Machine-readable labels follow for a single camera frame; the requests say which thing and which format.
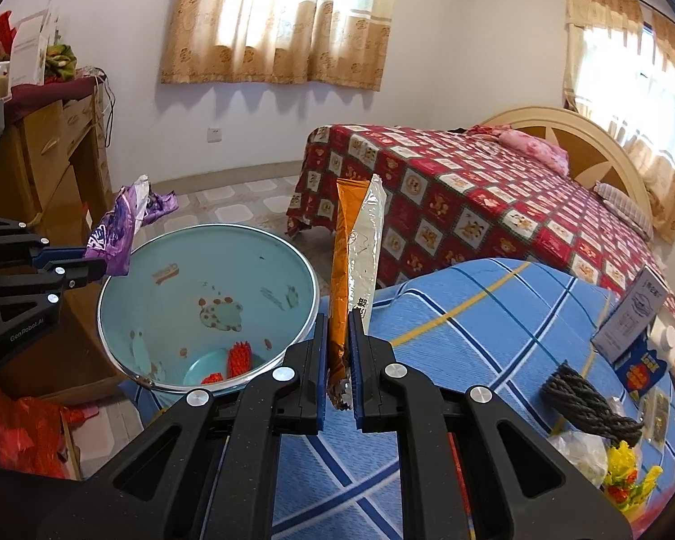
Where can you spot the red plastic bag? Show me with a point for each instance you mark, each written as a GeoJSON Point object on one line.
{"type": "Point", "coordinates": [17, 427]}

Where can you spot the grey and white carton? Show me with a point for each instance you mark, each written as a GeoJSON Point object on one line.
{"type": "Point", "coordinates": [633, 309]}

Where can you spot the red ridged wrapper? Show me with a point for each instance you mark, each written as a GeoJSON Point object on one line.
{"type": "Point", "coordinates": [239, 360]}

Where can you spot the white wall socket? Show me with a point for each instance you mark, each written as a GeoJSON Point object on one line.
{"type": "Point", "coordinates": [214, 134]}

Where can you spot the maroon cloth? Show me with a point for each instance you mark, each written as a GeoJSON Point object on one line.
{"type": "Point", "coordinates": [39, 95]}

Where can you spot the light blue patterned basin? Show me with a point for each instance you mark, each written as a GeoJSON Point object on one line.
{"type": "Point", "coordinates": [202, 281]}

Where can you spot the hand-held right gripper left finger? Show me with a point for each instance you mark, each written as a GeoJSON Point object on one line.
{"type": "Point", "coordinates": [318, 377]}

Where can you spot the clear packet with gold item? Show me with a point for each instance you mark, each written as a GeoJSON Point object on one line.
{"type": "Point", "coordinates": [657, 419]}

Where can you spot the orange and silver snack wrapper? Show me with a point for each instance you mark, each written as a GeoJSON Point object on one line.
{"type": "Point", "coordinates": [351, 247]}

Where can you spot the white paper box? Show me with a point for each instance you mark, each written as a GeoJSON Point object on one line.
{"type": "Point", "coordinates": [31, 48]}

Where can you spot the white plastic bottle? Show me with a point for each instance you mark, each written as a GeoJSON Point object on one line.
{"type": "Point", "coordinates": [665, 340]}

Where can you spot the white plastic bag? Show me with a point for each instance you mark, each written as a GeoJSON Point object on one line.
{"type": "Point", "coordinates": [579, 455]}

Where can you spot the narrow beige patterned curtain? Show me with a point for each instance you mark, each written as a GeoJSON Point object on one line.
{"type": "Point", "coordinates": [635, 95]}

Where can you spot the small red wrapper scrap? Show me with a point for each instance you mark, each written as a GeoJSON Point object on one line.
{"type": "Point", "coordinates": [211, 378]}

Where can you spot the wooden cabinet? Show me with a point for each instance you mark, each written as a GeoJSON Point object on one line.
{"type": "Point", "coordinates": [50, 169]}

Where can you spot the bed with red quilt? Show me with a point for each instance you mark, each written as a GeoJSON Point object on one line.
{"type": "Point", "coordinates": [472, 202]}

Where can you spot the cream wooden headboard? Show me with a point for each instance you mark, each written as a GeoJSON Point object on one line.
{"type": "Point", "coordinates": [585, 135]}

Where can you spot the pink pillow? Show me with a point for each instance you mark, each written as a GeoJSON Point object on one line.
{"type": "Point", "coordinates": [531, 146]}

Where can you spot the colourful folded cloth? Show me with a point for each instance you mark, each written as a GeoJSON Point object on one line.
{"type": "Point", "coordinates": [61, 62]}

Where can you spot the yellow plastic bag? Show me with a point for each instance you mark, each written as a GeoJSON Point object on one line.
{"type": "Point", "coordinates": [624, 472]}

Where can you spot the blue printed packet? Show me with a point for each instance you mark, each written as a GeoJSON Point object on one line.
{"type": "Point", "coordinates": [641, 374]}

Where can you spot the blue plaid sheet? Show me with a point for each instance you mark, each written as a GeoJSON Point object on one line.
{"type": "Point", "coordinates": [484, 320]}

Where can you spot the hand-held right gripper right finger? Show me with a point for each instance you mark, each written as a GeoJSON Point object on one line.
{"type": "Point", "coordinates": [355, 382]}

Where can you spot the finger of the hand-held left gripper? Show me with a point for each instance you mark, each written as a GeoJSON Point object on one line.
{"type": "Point", "coordinates": [79, 275]}
{"type": "Point", "coordinates": [62, 253]}

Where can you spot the wide beige patterned curtain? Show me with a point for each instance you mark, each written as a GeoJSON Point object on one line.
{"type": "Point", "coordinates": [281, 17]}

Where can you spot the striped pillow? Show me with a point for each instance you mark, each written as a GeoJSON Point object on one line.
{"type": "Point", "coordinates": [624, 205]}

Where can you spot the purple snack wrapper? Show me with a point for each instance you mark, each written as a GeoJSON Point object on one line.
{"type": "Point", "coordinates": [115, 230]}

